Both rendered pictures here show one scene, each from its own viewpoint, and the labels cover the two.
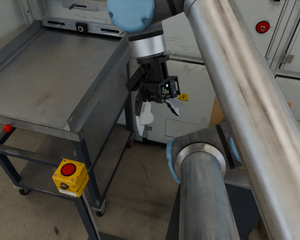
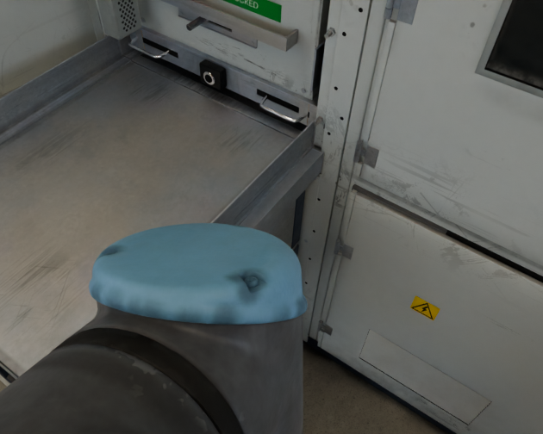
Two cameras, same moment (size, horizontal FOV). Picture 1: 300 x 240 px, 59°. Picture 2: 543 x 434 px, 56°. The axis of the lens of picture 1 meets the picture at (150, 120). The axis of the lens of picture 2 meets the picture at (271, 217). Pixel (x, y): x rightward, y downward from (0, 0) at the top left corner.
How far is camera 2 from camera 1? 0.55 m
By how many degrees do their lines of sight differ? 12
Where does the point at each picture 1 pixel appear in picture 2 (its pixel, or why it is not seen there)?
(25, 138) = not seen: hidden behind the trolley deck
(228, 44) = not seen: outside the picture
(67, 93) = not seen: hidden behind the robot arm
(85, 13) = (226, 44)
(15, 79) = (7, 189)
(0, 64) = not seen: outside the picture
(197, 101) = (458, 331)
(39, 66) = (77, 162)
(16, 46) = (50, 93)
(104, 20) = (268, 71)
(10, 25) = (53, 34)
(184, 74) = (440, 263)
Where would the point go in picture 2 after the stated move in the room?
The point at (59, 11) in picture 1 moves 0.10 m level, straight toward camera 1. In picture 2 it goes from (171, 23) to (165, 48)
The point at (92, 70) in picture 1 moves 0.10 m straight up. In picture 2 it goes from (193, 209) to (188, 171)
